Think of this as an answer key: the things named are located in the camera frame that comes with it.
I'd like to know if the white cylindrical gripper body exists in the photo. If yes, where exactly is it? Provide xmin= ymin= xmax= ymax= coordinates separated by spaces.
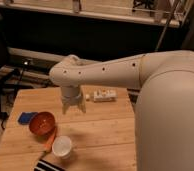
xmin=61 ymin=86 xmax=82 ymax=104

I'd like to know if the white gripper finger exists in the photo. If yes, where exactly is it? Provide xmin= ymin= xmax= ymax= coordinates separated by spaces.
xmin=78 ymin=98 xmax=86 ymax=113
xmin=62 ymin=99 xmax=69 ymax=115

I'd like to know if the orange red pepper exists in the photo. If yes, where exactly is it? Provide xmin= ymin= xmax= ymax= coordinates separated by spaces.
xmin=40 ymin=128 xmax=57 ymax=159

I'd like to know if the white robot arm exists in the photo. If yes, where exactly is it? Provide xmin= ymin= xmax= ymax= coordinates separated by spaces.
xmin=49 ymin=50 xmax=194 ymax=171

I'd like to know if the white box with bottles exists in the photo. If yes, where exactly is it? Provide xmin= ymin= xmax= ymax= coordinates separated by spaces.
xmin=85 ymin=89 xmax=117 ymax=102

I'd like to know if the red bowl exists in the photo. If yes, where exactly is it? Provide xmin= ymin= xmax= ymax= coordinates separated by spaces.
xmin=29 ymin=112 xmax=55 ymax=136

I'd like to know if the white cup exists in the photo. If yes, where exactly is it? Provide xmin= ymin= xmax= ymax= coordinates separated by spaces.
xmin=52 ymin=136 xmax=72 ymax=159

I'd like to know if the blue sponge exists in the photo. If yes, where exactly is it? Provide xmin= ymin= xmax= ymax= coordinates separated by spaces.
xmin=18 ymin=112 xmax=36 ymax=125

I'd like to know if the black white striped cloth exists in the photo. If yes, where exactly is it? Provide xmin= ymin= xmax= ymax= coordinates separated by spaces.
xmin=34 ymin=160 xmax=65 ymax=171

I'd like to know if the metal pole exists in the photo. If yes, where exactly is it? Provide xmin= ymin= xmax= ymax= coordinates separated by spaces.
xmin=155 ymin=0 xmax=180 ymax=52

